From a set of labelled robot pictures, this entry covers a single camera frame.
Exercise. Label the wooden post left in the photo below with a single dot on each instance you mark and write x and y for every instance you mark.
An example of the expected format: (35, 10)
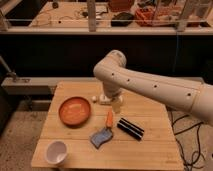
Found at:
(91, 15)

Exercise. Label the wooden post right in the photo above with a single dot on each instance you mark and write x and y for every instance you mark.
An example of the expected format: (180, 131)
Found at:
(183, 19)

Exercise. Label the metal clamp bracket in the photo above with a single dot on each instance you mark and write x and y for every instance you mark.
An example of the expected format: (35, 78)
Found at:
(12, 74)

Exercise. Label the black object on bench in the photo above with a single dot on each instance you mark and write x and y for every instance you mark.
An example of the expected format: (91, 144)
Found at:
(122, 19)

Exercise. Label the white cup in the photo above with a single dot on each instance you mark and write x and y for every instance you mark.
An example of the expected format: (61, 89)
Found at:
(56, 153)

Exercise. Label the orange carrot toy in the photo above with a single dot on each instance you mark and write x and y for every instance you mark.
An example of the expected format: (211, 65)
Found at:
(109, 120)

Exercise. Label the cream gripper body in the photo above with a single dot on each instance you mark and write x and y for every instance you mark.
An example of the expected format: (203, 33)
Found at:
(116, 104)

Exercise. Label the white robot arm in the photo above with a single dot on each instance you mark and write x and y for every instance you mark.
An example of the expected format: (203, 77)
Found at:
(189, 96)

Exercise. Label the black white striped block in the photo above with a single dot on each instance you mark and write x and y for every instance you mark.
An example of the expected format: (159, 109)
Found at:
(130, 128)

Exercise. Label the white rectangular box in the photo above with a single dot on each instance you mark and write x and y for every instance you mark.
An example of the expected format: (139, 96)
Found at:
(104, 100)

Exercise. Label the wooden post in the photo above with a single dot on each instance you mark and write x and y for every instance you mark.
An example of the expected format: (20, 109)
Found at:
(91, 15)
(183, 19)

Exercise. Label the orange bowl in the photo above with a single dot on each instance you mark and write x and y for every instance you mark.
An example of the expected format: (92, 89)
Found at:
(74, 111)

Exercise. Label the orange crate on bench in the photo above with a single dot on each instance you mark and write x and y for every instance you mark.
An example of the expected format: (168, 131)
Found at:
(144, 17)

